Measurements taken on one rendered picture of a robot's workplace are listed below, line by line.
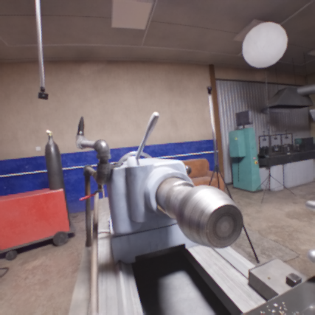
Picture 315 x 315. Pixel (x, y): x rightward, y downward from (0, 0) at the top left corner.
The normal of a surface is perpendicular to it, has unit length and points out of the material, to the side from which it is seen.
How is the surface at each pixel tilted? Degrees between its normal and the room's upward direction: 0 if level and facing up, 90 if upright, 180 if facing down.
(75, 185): 90
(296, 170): 90
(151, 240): 90
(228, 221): 90
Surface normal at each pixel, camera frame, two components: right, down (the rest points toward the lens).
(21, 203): 0.58, -0.01
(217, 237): 0.27, 0.03
